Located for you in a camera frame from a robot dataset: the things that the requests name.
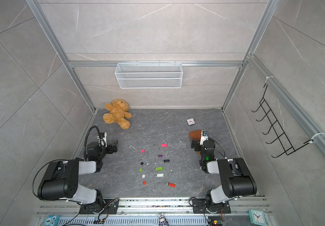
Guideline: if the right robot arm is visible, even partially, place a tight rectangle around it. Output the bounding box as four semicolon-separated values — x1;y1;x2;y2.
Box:
191;139;257;208

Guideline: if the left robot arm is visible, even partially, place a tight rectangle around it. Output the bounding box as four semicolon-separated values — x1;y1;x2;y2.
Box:
32;126;118;208

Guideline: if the brown leather wallet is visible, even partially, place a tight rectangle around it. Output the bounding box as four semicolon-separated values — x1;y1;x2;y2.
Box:
189;130;201;156

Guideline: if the small square pink-white packet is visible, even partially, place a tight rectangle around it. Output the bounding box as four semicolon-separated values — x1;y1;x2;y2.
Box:
187;118;195;126

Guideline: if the brown teddy bear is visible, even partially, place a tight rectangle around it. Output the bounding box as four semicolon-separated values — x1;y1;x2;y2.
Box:
103;99;132;130

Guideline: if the small purple toy figure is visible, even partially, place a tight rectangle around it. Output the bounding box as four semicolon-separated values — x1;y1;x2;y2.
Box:
158;213;169;226

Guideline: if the blue cartoon alarm clock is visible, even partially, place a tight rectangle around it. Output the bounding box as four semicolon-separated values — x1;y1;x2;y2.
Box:
42;215;61;226

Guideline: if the teal alarm clock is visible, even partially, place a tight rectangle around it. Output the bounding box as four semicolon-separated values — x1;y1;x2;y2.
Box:
248;210;267;226

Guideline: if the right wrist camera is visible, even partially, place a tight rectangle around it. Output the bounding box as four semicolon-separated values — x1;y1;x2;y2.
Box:
200;130;209;146

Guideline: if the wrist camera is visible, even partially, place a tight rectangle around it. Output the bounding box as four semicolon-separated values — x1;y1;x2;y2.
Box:
200;130;209;146
98;132;107;147

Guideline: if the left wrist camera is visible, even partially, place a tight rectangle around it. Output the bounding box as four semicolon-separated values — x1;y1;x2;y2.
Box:
98;132;107;147

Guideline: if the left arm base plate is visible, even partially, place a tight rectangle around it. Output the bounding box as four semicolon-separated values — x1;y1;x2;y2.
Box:
79;198;120;214

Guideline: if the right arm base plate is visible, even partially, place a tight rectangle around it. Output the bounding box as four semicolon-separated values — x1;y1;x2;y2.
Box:
189;197;231;214

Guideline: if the white wire mesh basket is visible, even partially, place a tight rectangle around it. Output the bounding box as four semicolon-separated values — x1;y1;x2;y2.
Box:
115;62;183;89

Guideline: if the black wire hook rack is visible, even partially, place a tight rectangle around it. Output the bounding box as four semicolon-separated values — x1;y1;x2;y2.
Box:
251;84;314;158

